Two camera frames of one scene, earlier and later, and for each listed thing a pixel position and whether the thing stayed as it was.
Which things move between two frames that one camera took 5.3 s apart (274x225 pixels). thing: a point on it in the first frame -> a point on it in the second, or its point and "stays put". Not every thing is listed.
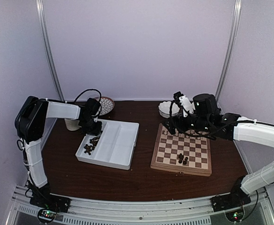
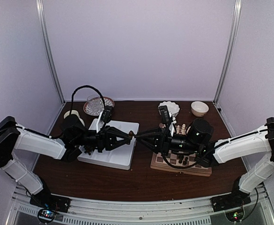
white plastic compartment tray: [114, 147] stays put
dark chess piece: [181, 156] stays put
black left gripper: [96, 131] -> [106, 138]
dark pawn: [185, 161] stays put
